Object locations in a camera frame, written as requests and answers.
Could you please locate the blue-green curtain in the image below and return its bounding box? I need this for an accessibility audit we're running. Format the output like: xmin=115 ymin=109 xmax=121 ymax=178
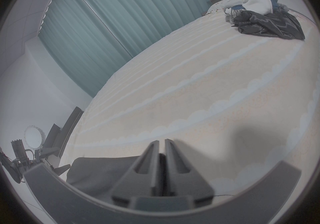
xmin=66 ymin=0 xmax=213 ymax=57
xmin=37 ymin=0 xmax=133 ymax=98

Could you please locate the white printed pillow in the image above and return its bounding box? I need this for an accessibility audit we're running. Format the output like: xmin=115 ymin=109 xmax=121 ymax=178
xmin=205 ymin=0 xmax=248 ymax=14

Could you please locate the pile of clothes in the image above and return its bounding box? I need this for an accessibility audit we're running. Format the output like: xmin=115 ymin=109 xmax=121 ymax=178
xmin=224 ymin=0 xmax=293 ymax=17

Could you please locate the bed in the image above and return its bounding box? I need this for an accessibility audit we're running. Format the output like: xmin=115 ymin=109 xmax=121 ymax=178
xmin=65 ymin=0 xmax=319 ymax=197

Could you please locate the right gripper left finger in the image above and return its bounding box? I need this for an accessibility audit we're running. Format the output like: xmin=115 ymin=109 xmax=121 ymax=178
xmin=111 ymin=140 xmax=160 ymax=206

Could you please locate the black T-shirt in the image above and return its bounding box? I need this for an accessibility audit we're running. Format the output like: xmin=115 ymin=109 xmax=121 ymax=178
xmin=65 ymin=153 xmax=167 ymax=197

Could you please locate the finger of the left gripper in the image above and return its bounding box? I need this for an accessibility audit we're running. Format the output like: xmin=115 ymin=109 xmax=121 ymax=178
xmin=39 ymin=147 xmax=59 ymax=157
xmin=53 ymin=164 xmax=71 ymax=176

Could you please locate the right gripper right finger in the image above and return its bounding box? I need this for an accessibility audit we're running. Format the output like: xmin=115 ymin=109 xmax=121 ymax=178
xmin=164 ymin=139 xmax=215 ymax=205

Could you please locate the black satin garment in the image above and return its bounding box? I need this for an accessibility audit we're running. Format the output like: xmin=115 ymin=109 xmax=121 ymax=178
xmin=230 ymin=9 xmax=306 ymax=41

